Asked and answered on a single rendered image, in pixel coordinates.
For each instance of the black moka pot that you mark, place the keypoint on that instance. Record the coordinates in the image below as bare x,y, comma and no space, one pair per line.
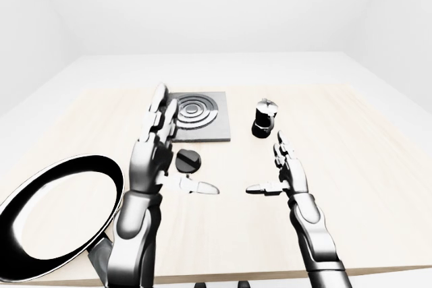
265,119

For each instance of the small dark shape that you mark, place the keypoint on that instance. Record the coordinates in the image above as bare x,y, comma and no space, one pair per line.
243,284
200,285

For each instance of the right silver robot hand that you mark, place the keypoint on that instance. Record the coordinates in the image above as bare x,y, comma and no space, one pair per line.
297,175

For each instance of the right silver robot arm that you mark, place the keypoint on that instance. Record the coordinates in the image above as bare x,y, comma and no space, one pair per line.
317,234

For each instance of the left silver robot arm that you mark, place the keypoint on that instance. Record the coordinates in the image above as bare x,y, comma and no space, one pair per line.
135,234

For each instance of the round black stove knob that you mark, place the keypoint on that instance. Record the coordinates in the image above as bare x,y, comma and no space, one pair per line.
188,160

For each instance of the flat dark stove plate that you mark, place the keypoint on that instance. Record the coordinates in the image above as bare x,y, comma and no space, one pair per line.
209,116

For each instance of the black frying pan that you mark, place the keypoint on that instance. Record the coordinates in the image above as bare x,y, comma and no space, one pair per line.
20,220

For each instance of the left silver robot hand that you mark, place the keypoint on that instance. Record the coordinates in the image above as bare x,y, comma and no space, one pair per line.
146,160

